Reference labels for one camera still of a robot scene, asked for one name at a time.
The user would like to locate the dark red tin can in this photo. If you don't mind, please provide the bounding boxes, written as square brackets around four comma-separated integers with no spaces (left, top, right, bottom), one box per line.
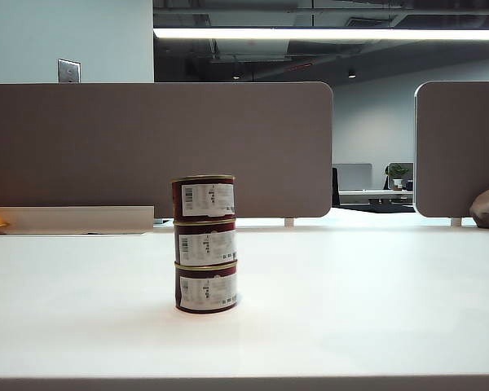
[174,218,239,268]
[171,174,236,224]
[174,261,240,314]

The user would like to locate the grey distant desk divider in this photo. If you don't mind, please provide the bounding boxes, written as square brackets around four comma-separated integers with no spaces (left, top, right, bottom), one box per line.
[336,162,372,191]

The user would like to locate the narrow brown desk divider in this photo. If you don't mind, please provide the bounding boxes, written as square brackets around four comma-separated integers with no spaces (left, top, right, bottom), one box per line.
[413,80,489,218]

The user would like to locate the brown cloth bag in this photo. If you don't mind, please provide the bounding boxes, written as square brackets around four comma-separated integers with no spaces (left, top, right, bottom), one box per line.
[469,188,489,229]

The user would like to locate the white desk shelf box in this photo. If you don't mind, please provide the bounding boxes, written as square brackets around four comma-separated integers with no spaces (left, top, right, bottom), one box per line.
[0,205,155,236]

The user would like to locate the wide brown desk divider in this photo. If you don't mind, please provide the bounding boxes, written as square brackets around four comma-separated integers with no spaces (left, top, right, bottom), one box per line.
[0,81,334,219]

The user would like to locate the white distant desk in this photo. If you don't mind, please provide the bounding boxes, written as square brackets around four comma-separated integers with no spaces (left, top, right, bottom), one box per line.
[338,188,415,205]

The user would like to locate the metal wall switch plate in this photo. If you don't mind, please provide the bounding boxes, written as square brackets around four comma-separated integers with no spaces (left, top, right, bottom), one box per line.
[57,58,82,84]

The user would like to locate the long ceiling light strip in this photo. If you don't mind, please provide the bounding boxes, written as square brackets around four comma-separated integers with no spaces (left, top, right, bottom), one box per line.
[152,26,489,42]

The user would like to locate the green potted plant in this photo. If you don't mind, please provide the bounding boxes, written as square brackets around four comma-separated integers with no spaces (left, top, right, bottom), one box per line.
[385,163,410,191]

